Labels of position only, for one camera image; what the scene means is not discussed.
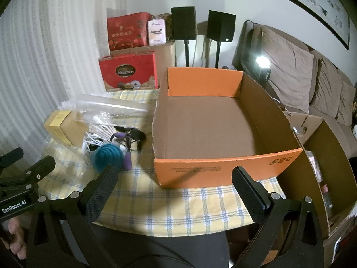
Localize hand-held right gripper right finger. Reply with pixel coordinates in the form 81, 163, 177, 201
231, 166, 325, 268

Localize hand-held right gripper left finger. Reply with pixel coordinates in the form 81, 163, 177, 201
26, 164, 120, 268

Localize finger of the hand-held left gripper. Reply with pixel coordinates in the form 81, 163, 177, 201
0, 155, 56, 194
0, 147, 24, 171

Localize blue collapsible funnel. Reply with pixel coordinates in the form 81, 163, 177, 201
93, 144, 124, 174

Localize purple eyelash curler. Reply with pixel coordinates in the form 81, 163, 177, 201
110, 132, 134, 171

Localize yellow cardboard box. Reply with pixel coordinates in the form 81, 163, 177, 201
45, 110, 92, 147

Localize white cable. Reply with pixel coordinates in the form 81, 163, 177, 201
82, 136, 101, 159

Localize white fluffy duster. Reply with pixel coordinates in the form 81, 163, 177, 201
84, 113, 123, 146

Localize black charger cable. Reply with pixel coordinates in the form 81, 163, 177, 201
116, 127, 147, 151

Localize orange cardboard box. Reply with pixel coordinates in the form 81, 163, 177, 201
152, 67, 307, 189

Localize clear plastic container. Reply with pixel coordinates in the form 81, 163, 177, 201
75, 94, 155, 146

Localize person's left hand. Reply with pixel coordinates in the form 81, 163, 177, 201
0, 218, 27, 260

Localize yellow plaid tablecloth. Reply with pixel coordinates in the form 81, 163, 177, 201
36, 89, 288, 238

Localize person's dark pants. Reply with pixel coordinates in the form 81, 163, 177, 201
58, 220, 229, 268

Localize beige sofa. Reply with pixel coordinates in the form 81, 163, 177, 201
233, 19, 357, 157

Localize white curtain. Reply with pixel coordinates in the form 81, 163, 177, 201
0, 0, 112, 157

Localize bright small lamp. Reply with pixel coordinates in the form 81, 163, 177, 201
255, 56, 272, 82

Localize red chocolate gift bag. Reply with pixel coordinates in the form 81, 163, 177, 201
98, 51, 159, 92

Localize large beige cushion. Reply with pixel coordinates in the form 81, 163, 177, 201
259, 25, 318, 115

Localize black speaker stand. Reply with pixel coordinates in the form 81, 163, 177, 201
215, 41, 224, 69
183, 40, 191, 68

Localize tall brown cardboard box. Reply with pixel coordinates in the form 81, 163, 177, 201
155, 41, 177, 87

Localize red gift box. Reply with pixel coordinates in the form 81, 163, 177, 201
107, 12, 151, 52

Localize white pink box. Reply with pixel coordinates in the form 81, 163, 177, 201
147, 19, 168, 46

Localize black speaker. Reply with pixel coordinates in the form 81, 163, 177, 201
171, 6, 197, 41
206, 10, 237, 43

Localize patterned brown box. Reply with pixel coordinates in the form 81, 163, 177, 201
158, 13, 175, 42

